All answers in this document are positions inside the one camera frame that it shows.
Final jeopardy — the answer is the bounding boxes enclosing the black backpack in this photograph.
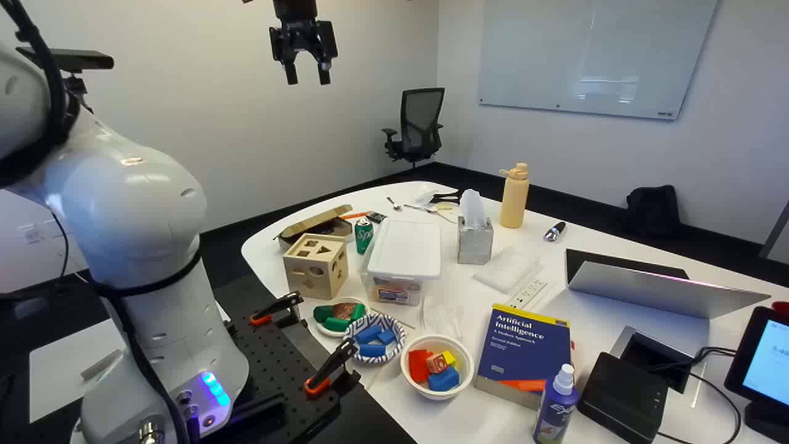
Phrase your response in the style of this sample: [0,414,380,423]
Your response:
[622,183,686,242]

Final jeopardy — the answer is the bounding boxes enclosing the small spray bottle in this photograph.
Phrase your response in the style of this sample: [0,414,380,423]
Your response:
[532,361,581,444]

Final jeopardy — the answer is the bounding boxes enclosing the plate with green toy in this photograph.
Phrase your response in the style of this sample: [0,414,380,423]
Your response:
[310,296,372,341]

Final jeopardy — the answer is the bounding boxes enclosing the black stereo camera on stand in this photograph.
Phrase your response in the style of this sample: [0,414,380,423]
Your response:
[15,45,115,98]

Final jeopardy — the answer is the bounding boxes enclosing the wooden shape sorter box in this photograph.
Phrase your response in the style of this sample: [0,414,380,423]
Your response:
[280,231,351,300]

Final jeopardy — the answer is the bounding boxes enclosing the wooden pencil case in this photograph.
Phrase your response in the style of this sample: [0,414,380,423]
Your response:
[275,203,357,246]

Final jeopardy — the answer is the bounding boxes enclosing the tan water bottle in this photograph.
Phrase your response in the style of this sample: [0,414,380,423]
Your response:
[499,159,532,231]

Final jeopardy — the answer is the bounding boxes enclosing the white paper napkin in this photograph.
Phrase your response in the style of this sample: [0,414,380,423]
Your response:
[474,245,547,296]

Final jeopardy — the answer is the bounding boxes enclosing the blue patterned plate with blocks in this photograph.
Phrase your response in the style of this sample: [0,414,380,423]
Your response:
[343,314,407,368]

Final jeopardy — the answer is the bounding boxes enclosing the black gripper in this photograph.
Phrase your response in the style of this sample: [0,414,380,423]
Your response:
[267,18,339,87]

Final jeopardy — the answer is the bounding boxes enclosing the wall whiteboard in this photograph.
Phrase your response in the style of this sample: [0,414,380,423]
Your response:
[475,0,723,124]

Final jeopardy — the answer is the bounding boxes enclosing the grey tissue box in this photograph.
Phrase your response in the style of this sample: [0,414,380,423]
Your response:
[454,188,495,266]

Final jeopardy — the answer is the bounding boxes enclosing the clear bin with white lid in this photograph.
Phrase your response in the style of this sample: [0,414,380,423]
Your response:
[362,213,443,309]

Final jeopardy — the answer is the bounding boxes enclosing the black mesh office chair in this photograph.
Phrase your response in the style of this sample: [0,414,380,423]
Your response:
[380,87,447,171]

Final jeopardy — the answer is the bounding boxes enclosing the black cable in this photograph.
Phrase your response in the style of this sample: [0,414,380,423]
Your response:
[653,343,745,444]

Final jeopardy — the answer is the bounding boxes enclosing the black tablet with lit screen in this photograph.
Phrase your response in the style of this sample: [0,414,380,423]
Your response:
[723,303,789,444]

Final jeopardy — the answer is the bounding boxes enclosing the green soda can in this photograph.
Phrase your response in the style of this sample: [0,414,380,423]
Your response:
[353,217,376,257]

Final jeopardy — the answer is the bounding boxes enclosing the grey tablet laptop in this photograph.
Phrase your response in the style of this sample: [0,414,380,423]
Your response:
[540,246,771,358]

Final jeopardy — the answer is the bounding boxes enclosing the dark marker pen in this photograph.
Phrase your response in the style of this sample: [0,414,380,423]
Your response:
[540,217,569,245]

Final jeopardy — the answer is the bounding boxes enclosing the blue book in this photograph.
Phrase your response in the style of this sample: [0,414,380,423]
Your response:
[471,300,575,411]

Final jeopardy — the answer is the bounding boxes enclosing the white bowl with coloured blocks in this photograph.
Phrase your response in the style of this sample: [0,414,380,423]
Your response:
[397,331,479,405]

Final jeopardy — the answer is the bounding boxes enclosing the black clamp with orange tip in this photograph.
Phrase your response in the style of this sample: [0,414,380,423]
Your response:
[300,335,362,400]
[246,288,305,331]

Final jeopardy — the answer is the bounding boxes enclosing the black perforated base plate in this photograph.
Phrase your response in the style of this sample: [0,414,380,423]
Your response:
[206,273,416,444]

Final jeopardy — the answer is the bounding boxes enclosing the black box object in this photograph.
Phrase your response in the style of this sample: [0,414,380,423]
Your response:
[575,351,670,444]

